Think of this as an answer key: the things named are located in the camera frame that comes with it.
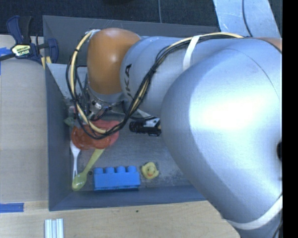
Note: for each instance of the red plastic plate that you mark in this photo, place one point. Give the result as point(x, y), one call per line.
point(84, 142)

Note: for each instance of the white plastic fork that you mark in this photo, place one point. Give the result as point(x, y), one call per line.
point(75, 157)

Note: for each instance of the grey metal bin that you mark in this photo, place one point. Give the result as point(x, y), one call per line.
point(129, 150)

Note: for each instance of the yellow-green plastic spoon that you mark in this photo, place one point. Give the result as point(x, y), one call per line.
point(79, 181)

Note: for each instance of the pale wood board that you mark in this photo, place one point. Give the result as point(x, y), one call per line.
point(22, 133)

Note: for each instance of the blue toy building block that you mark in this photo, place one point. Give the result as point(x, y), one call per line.
point(116, 180)

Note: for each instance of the yellow rubber duck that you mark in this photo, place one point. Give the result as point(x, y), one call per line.
point(150, 171)

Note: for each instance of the black cylinder on white bracket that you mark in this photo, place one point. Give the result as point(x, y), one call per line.
point(144, 127)

